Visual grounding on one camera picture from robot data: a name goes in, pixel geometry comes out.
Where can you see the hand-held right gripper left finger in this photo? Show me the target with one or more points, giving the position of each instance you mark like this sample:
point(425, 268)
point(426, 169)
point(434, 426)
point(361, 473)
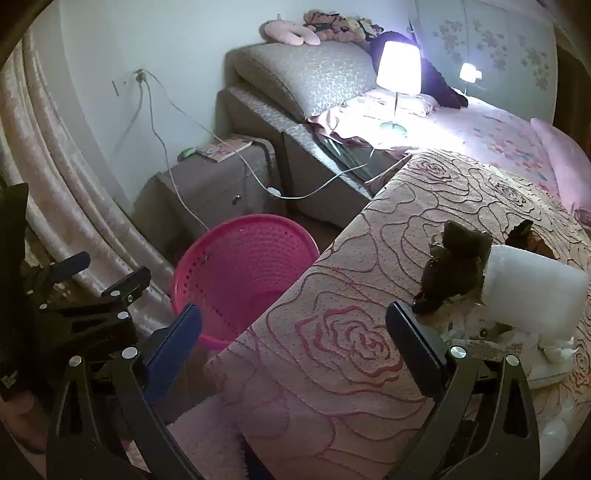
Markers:
point(178, 344)

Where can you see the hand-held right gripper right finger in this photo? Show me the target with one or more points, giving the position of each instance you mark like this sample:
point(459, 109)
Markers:
point(408, 341)

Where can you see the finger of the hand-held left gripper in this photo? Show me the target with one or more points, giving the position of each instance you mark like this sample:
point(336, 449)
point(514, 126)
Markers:
point(64, 273)
point(120, 290)

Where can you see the black plastic bag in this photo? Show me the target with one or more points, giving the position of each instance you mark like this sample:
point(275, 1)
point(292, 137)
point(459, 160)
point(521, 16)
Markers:
point(450, 267)

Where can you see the red round object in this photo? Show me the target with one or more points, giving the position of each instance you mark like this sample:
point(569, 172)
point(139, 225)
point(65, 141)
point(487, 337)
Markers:
point(240, 258)

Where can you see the white foam wrap roll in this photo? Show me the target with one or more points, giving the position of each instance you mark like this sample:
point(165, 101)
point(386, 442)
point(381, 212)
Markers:
point(531, 290)

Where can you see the rose pattern blanket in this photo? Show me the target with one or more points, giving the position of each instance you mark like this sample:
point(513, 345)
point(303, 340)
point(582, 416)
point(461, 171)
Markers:
point(332, 369)

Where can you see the pale patterned curtain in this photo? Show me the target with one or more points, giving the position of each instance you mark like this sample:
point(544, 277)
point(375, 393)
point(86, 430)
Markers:
point(69, 175)

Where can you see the pink fluffy rug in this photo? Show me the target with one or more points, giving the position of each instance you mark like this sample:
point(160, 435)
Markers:
point(207, 443)

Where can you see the grey nightstand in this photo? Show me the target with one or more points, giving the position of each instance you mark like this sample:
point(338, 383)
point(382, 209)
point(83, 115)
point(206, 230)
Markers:
point(207, 189)

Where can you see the small green object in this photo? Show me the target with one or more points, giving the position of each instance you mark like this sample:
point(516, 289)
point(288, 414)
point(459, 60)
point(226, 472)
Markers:
point(188, 152)

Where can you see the pink book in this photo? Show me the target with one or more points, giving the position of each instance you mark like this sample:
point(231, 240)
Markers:
point(226, 150)

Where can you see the pink floral bed sheet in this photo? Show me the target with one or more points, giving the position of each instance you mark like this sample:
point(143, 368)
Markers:
point(494, 134)

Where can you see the pink quilt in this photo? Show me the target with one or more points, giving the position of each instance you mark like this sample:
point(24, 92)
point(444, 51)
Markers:
point(563, 157)

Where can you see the dark clothing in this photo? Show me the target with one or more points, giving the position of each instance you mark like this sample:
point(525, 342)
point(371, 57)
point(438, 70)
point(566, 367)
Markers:
point(438, 83)

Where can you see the white shade table lamp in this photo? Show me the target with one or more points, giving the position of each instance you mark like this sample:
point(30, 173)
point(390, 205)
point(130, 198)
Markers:
point(398, 64)

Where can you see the grey patterned headboard cushion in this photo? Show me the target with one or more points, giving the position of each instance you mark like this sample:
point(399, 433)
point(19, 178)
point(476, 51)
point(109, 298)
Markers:
point(300, 74)

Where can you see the pink neck pillow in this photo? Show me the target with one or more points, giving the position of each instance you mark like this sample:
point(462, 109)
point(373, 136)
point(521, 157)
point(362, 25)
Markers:
point(291, 34)

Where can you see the floral wardrobe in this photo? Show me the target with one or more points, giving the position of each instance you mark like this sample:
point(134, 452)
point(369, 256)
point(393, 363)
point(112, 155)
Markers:
point(498, 41)

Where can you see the brown curtain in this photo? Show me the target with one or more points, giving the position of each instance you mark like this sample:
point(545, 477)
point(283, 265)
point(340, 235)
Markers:
point(575, 69)

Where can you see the plush toys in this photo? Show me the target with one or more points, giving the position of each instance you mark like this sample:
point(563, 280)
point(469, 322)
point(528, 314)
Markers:
point(341, 23)

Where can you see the white wall socket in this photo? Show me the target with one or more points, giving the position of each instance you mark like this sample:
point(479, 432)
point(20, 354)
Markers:
point(138, 74)

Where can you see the grey upholstered bed frame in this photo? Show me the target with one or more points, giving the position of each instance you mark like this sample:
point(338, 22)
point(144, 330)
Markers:
point(258, 124)

